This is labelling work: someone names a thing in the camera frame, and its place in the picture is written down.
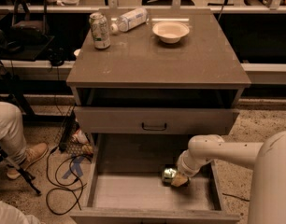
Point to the clear plastic water bottle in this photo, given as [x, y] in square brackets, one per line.
[129, 20]

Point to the person's leg in beige trousers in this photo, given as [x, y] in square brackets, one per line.
[12, 139]

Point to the grey drawer cabinet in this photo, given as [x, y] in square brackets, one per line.
[139, 70]

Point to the tan shoe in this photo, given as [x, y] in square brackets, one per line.
[27, 156]

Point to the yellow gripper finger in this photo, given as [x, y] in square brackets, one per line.
[179, 179]

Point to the black wire basket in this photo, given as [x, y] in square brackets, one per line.
[70, 138]

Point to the closed drawer with handle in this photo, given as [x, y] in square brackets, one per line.
[155, 120]

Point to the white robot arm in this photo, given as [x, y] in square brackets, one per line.
[266, 159]

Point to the black bag on shelf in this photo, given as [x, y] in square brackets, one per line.
[28, 31]

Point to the white bowl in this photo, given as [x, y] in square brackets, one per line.
[170, 32]

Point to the upright white green can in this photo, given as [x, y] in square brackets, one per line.
[99, 30]

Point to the crushed green can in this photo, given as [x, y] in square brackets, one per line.
[168, 175]

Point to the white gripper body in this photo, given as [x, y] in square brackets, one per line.
[186, 167]

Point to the open lower drawer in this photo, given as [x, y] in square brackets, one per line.
[125, 185]

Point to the black headphones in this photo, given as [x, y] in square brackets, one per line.
[56, 57]

